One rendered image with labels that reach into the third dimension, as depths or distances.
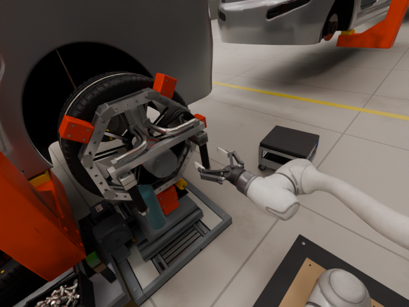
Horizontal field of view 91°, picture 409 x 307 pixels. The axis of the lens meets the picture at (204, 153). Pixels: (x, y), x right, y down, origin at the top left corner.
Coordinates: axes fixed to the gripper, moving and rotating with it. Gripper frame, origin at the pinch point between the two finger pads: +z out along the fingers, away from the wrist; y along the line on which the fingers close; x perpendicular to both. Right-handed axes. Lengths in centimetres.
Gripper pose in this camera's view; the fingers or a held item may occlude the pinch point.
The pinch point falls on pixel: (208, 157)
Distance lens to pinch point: 90.0
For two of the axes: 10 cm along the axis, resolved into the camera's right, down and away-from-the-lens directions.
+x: -1.4, -7.9, -6.0
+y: 7.6, -4.7, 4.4
